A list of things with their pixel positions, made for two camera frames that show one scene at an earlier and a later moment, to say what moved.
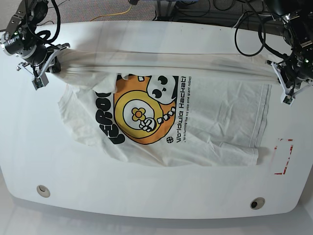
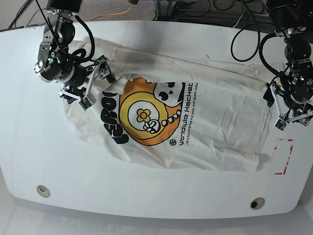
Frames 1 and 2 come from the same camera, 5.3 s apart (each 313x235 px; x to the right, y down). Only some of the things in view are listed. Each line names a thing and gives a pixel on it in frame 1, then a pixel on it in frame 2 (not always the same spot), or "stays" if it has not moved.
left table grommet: (43, 191) stays
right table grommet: (257, 203) stays
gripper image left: (42, 58) -> (78, 75)
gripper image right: (296, 72) -> (294, 90)
